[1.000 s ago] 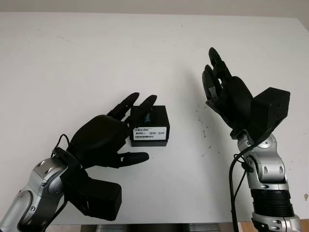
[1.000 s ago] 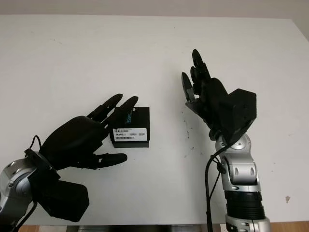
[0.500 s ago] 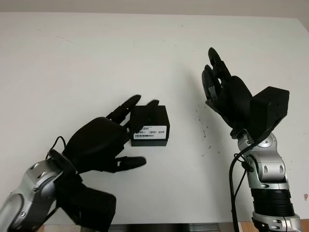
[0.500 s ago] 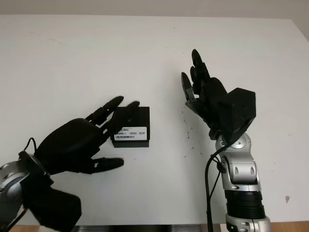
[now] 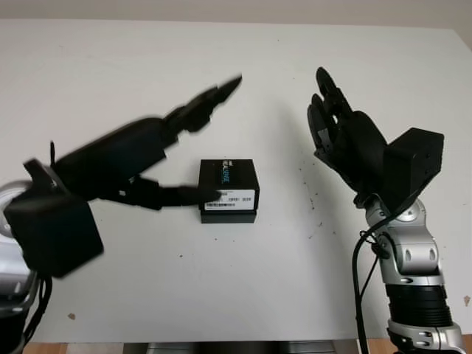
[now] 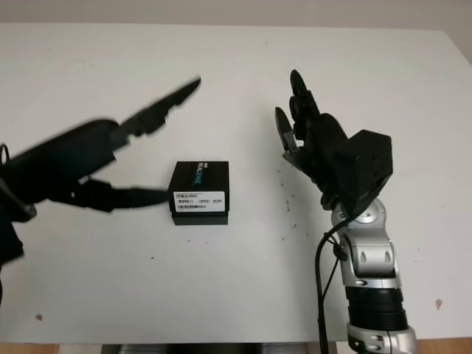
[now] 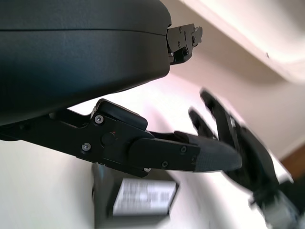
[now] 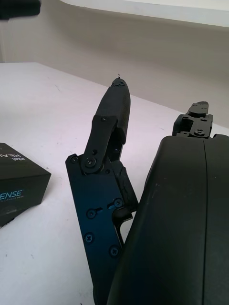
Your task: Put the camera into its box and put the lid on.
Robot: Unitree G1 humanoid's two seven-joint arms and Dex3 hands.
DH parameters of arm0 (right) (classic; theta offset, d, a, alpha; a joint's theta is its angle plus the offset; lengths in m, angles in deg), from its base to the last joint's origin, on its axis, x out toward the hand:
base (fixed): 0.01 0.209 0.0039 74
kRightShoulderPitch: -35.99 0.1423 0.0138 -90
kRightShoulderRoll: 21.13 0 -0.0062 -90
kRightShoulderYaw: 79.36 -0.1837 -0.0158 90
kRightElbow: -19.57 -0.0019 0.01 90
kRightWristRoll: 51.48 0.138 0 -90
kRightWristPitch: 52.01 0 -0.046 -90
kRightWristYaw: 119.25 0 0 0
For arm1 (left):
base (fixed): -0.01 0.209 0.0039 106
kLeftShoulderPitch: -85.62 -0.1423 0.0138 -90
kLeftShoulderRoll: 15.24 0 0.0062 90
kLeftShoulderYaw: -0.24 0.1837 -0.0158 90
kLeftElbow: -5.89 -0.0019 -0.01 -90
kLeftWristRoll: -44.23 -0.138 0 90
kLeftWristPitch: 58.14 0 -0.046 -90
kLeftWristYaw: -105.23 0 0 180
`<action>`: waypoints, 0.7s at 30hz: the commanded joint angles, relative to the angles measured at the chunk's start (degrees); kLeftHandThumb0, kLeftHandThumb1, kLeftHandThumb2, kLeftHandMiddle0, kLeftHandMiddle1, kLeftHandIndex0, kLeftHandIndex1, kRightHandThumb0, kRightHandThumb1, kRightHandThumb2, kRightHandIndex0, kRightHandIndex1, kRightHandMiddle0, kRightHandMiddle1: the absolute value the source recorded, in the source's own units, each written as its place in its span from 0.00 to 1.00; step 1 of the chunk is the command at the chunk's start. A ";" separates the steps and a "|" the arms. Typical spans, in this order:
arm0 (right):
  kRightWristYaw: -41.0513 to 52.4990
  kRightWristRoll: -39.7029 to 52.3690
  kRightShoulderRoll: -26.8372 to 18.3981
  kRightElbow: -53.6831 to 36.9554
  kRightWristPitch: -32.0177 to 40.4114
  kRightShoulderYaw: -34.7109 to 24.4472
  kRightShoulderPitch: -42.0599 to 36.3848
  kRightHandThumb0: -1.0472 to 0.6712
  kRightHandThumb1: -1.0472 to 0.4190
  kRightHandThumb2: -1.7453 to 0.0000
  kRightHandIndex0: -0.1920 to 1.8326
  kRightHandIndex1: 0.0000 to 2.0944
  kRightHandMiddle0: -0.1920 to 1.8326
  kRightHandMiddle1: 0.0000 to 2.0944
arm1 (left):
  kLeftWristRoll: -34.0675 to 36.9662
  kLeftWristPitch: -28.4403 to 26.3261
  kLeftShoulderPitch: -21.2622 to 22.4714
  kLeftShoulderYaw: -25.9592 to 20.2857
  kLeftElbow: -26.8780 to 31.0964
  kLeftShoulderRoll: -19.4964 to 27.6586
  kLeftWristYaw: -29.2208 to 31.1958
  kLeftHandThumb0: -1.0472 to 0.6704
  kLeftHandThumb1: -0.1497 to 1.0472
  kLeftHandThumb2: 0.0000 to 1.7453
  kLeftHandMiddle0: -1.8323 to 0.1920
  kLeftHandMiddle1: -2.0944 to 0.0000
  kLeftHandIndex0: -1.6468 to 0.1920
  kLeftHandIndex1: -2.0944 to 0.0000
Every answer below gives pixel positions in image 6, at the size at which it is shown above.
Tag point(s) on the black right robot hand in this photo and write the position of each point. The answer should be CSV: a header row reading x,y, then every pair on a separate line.
x,y
324,155

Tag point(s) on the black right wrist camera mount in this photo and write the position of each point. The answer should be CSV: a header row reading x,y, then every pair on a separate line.
x,y
368,166

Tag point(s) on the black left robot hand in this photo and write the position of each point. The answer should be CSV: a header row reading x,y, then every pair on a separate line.
x,y
66,158

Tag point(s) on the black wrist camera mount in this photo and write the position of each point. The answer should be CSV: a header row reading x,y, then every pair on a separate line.
x,y
11,228
368,166

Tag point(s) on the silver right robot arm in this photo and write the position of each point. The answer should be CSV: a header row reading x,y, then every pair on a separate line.
x,y
372,265

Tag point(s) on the black RealSense box lid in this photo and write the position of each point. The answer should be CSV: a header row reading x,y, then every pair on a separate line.
x,y
203,177

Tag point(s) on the grey robot torso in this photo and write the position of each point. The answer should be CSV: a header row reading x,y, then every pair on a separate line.
x,y
228,349

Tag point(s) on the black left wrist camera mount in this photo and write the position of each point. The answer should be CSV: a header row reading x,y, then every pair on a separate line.
x,y
11,228

